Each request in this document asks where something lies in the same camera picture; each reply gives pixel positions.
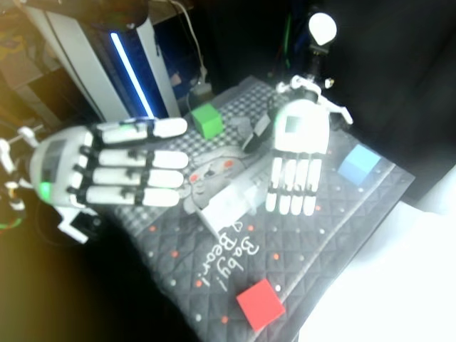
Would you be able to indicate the red block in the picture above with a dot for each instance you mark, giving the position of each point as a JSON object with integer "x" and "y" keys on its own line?
{"x": 260, "y": 303}

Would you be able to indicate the white tower with blue light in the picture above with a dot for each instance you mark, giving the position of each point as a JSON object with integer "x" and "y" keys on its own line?
{"x": 78, "y": 64}

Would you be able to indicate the green block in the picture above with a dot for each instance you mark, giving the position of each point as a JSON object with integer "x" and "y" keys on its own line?
{"x": 206, "y": 121}

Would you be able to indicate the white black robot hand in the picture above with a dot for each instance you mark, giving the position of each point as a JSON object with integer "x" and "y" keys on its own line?
{"x": 117, "y": 160}
{"x": 303, "y": 142}

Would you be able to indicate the white bracket black wrist camera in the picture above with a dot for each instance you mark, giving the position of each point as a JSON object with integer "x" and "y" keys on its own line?
{"x": 76, "y": 224}

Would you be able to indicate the black cloth backdrop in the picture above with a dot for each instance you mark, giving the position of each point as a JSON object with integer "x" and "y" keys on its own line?
{"x": 409, "y": 89}

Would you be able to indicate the dark brown rounded object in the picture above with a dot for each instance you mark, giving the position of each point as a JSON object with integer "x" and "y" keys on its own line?
{"x": 89, "y": 14}

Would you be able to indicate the grey quilt with bear print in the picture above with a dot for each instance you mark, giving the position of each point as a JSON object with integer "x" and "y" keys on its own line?
{"x": 320, "y": 242}

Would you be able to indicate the blue block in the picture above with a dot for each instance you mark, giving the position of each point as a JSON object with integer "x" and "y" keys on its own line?
{"x": 358, "y": 165}

